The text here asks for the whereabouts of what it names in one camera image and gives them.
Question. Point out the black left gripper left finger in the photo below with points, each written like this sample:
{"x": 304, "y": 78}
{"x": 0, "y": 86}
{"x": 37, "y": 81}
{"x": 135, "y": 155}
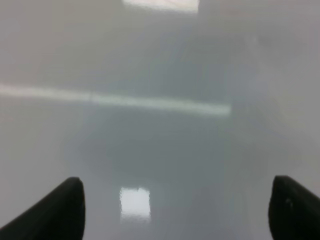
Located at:
{"x": 60, "y": 215}

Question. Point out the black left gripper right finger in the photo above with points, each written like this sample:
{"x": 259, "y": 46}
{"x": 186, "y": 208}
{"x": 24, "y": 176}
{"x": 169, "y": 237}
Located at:
{"x": 293, "y": 211}

